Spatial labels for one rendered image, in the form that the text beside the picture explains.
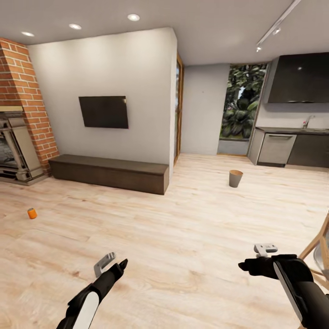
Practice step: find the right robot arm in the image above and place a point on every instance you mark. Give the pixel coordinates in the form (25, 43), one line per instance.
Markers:
(310, 303)

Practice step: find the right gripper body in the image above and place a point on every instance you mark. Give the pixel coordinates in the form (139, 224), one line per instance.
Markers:
(256, 266)

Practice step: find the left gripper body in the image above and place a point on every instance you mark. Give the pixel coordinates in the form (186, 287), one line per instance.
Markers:
(111, 276)

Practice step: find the trash can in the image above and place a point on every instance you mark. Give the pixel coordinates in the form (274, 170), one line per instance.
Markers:
(234, 178)

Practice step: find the can of soda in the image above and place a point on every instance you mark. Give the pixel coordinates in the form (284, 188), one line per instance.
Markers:
(32, 214)

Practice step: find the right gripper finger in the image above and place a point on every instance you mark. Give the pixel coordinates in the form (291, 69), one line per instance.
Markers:
(243, 266)

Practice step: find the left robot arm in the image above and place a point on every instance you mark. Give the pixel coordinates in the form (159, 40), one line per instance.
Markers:
(84, 305)

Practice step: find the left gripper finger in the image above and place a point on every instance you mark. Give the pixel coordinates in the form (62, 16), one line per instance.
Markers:
(123, 264)

